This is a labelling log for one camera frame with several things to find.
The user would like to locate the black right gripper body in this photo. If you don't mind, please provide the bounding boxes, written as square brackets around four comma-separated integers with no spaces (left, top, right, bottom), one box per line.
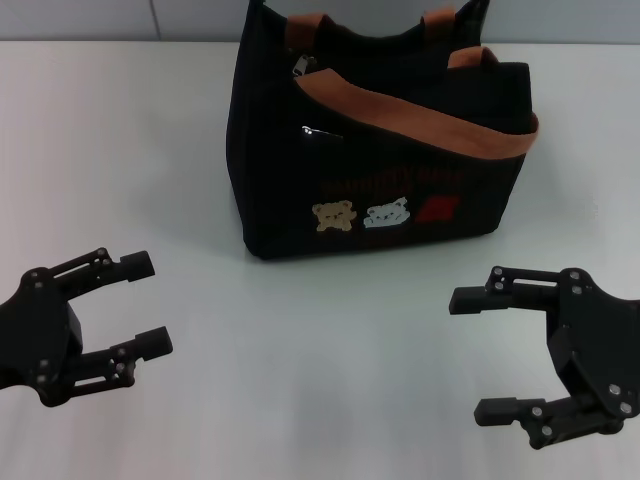
[547,267,640,426]

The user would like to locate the silver main zipper pull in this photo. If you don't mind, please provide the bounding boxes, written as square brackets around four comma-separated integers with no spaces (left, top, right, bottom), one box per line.
[291,53,319,77]

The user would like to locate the black food bag brown handles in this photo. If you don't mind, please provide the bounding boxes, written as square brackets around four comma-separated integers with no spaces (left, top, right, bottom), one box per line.
[223,0,544,261]

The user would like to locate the silver pocket zipper pull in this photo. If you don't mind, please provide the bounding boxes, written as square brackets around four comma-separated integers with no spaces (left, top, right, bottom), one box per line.
[301,124,345,139]

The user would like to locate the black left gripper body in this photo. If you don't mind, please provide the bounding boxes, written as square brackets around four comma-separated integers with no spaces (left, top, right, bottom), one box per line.
[0,268,85,405]

